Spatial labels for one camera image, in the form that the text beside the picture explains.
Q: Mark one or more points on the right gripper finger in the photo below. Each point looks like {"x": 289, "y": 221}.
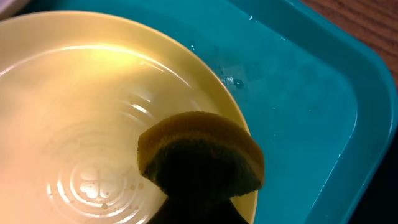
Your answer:
{"x": 179, "y": 211}

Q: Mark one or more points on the green yellow sponge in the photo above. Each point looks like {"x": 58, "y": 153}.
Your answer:
{"x": 201, "y": 155}

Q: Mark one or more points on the yellow-green rimmed plate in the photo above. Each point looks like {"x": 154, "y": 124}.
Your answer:
{"x": 77, "y": 90}

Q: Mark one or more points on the teal plastic tray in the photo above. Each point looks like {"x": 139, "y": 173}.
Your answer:
{"x": 322, "y": 105}

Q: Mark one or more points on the black plastic tray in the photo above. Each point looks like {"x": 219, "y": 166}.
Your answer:
{"x": 379, "y": 203}

